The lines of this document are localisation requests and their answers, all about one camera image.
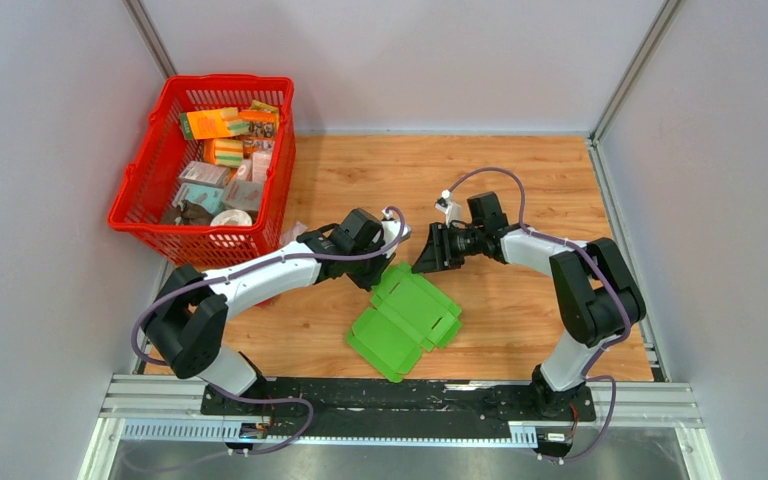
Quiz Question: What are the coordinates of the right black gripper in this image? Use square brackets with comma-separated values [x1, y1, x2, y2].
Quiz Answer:
[411, 222, 484, 273]

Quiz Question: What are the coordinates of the green paper box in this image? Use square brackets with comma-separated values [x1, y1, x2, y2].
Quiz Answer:
[346, 263, 462, 383]

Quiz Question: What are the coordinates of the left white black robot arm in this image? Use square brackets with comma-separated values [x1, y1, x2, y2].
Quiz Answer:
[131, 206, 411, 415]

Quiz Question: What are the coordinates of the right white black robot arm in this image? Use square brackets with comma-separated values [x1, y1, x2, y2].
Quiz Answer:
[412, 191, 646, 419]

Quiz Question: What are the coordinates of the clear plastic wrapper scrap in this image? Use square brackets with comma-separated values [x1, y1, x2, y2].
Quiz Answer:
[279, 221, 308, 248]

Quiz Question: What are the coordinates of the red apple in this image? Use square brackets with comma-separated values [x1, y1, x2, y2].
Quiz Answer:
[256, 296, 279, 307]

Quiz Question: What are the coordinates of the white tape roll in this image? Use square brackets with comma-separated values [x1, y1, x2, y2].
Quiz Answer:
[210, 209, 254, 227]

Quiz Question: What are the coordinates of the grey pink carton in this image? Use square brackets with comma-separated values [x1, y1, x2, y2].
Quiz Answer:
[221, 179, 264, 211]

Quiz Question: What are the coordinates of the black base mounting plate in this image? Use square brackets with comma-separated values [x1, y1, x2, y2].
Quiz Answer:
[200, 377, 596, 440]

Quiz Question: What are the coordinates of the teal small carton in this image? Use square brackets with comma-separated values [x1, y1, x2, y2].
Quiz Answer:
[172, 182, 224, 215]

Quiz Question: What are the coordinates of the striped sponge stack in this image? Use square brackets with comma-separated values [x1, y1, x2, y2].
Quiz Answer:
[202, 138, 244, 168]

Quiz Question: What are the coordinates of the grey small carton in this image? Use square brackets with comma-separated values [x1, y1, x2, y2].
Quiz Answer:
[177, 161, 233, 188]

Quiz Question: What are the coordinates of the orange sponge pack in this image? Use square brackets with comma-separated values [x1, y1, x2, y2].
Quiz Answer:
[179, 107, 249, 140]

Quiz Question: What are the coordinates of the red plastic basket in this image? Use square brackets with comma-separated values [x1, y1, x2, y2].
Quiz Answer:
[108, 74, 296, 268]

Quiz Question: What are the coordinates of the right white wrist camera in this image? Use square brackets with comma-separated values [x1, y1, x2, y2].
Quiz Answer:
[434, 190, 463, 226]

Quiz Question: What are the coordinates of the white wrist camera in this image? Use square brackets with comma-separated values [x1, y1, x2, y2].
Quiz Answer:
[434, 190, 463, 226]
[381, 206, 412, 252]

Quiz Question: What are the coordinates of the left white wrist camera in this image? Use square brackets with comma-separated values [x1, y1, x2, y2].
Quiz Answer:
[381, 206, 412, 252]

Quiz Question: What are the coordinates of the aluminium frame rail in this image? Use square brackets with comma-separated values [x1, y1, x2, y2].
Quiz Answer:
[80, 374, 720, 479]

